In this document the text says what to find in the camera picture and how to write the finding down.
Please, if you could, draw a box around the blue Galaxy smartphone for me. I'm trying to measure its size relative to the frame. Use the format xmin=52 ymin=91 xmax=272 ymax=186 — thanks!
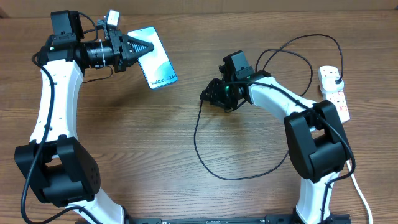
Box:
xmin=127 ymin=27 xmax=178 ymax=89

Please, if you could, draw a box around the black USB-C charging cable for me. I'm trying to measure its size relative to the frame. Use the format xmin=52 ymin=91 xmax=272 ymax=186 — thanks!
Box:
xmin=193 ymin=34 xmax=345 ymax=182

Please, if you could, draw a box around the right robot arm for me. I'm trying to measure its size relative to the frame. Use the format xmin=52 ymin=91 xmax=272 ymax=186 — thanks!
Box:
xmin=200 ymin=50 xmax=354 ymax=223

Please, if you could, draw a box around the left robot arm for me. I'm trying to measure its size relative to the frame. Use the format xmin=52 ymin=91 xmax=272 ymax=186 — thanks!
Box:
xmin=14 ymin=10 xmax=154 ymax=223

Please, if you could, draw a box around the white charger plug adapter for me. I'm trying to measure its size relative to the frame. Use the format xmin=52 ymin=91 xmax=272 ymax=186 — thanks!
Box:
xmin=320 ymin=77 xmax=345 ymax=94

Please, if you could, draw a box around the white power strip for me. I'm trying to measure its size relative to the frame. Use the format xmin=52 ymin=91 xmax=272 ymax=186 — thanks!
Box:
xmin=318 ymin=65 xmax=350 ymax=123

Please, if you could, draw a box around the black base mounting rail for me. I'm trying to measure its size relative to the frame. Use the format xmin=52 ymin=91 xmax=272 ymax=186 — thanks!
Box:
xmin=74 ymin=213 xmax=352 ymax=224

